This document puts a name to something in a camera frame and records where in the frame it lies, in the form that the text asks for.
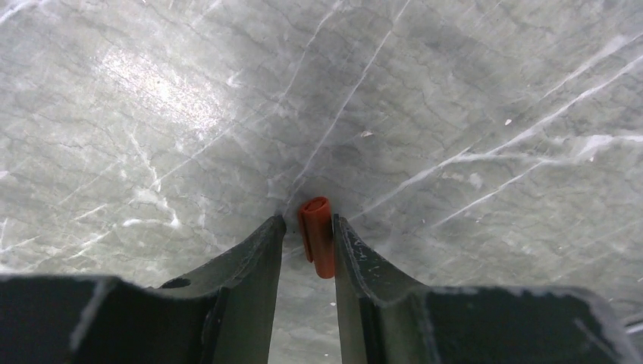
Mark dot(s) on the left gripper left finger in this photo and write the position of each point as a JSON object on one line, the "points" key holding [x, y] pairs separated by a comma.
{"points": [[220, 312]]}

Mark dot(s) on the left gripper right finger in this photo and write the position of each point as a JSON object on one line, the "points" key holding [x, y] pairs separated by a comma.
{"points": [[386, 316]]}

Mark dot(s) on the brown marker cap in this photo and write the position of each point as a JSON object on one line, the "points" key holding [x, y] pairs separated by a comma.
{"points": [[315, 221]]}

